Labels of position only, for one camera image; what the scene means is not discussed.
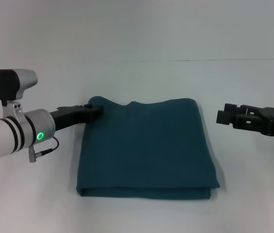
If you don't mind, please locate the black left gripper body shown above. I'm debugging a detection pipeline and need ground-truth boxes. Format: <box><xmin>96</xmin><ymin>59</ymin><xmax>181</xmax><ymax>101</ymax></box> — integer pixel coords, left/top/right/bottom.
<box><xmin>49</xmin><ymin>103</ymin><xmax>99</xmax><ymax>133</ymax></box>

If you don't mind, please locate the teal blue shirt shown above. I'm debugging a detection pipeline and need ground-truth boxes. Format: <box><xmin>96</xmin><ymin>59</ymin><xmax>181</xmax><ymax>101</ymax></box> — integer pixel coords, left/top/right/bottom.
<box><xmin>75</xmin><ymin>96</ymin><xmax>222</xmax><ymax>200</ymax></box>

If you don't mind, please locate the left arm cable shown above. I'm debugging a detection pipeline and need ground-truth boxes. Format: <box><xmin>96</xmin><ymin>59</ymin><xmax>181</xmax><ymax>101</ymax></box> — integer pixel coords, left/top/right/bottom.
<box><xmin>29</xmin><ymin>135</ymin><xmax>61</xmax><ymax>163</ymax></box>

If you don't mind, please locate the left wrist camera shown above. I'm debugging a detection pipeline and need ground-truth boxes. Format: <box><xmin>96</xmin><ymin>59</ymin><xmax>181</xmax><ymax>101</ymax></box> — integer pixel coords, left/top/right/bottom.
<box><xmin>0</xmin><ymin>68</ymin><xmax>39</xmax><ymax>107</ymax></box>

